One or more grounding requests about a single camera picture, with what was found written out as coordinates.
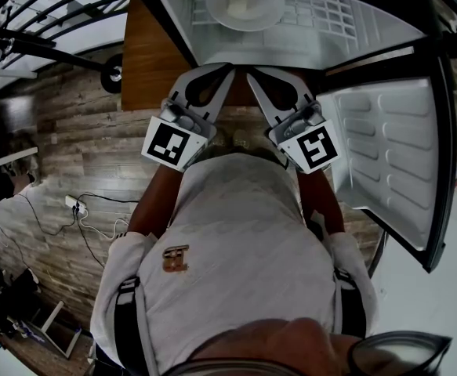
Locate person's eyeglasses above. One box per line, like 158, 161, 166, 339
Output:
164, 330, 453, 376

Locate person's right forearm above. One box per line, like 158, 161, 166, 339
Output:
296, 166, 346, 237

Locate white floor cable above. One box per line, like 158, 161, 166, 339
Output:
77, 212, 130, 243

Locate black harness strap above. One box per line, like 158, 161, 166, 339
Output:
332, 267, 367, 338
113, 276, 147, 376

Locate black floor cable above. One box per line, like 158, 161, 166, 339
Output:
15, 191, 140, 269

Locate person's left forearm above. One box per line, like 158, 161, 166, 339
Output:
127, 161, 185, 239

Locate wooden cabinet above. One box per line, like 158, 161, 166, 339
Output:
120, 0, 261, 112

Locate small silver fridge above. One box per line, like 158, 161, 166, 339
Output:
128, 0, 457, 274

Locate black metal rack frame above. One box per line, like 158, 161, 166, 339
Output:
0, 0, 133, 78

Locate white metal frame stand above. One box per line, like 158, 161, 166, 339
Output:
38, 299, 83, 360

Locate black caster wheel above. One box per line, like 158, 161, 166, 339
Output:
100, 53, 125, 94

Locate black equipment pile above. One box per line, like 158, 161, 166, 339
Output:
0, 244, 43, 338

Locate person's face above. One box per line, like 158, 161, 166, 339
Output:
188, 316, 374, 376

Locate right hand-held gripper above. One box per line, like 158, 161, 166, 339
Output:
245, 66, 341, 175

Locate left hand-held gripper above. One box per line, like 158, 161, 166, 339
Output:
140, 62, 238, 173

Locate white power strip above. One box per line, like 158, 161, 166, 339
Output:
64, 194, 89, 215

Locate white wire fridge shelf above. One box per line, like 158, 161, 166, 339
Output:
190, 0, 359, 39

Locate white round plate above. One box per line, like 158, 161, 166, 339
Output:
205, 0, 286, 32

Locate person's shoes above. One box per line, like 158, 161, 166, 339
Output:
213, 128, 261, 151

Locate person's white t-shirt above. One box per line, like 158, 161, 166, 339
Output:
89, 153, 381, 376

